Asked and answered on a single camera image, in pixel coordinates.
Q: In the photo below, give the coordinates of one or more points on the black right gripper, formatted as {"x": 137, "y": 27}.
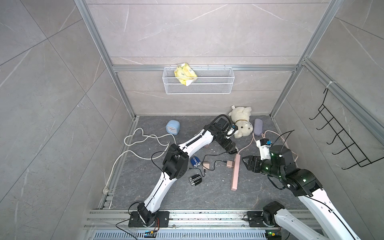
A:
{"x": 255, "y": 159}

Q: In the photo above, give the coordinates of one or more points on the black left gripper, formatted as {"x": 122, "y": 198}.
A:
{"x": 230, "y": 148}

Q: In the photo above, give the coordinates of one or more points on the pink power strip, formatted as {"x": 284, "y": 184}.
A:
{"x": 236, "y": 170}

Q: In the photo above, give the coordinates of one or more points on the black silver shaver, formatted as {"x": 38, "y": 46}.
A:
{"x": 195, "y": 179}

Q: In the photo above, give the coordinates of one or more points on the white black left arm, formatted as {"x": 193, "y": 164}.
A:
{"x": 175, "y": 163}

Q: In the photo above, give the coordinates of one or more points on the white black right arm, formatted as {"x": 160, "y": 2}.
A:
{"x": 307, "y": 188}

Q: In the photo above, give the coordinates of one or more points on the blue shaver on table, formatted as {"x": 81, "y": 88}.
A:
{"x": 195, "y": 161}

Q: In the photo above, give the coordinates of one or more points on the white teddy bear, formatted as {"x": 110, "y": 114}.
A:
{"x": 241, "y": 118}

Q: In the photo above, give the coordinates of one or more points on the lavender oval case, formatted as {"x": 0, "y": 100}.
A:
{"x": 258, "y": 127}

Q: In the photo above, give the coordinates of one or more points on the light blue alarm clock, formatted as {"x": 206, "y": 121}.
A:
{"x": 173, "y": 127}

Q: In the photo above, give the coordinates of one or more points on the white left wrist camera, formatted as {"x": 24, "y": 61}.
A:
{"x": 233, "y": 129}

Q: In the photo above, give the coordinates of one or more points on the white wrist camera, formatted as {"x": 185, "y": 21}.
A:
{"x": 233, "y": 129}
{"x": 264, "y": 148}

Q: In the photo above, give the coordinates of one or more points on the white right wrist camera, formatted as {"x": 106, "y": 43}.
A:
{"x": 264, "y": 148}

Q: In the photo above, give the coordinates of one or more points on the white wire wall basket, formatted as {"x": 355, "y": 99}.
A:
{"x": 209, "y": 80}

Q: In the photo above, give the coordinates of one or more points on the black wall hook rack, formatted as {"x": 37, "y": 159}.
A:
{"x": 349, "y": 145}

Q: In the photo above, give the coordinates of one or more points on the metal base rail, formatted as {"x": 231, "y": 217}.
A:
{"x": 199, "y": 225}

